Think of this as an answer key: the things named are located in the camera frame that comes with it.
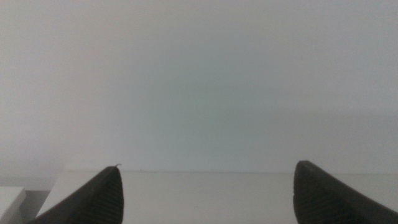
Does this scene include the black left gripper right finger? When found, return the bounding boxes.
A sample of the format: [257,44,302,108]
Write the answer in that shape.
[292,160,398,224]

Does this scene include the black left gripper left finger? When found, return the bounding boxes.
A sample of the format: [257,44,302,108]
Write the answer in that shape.
[26,165,125,224]

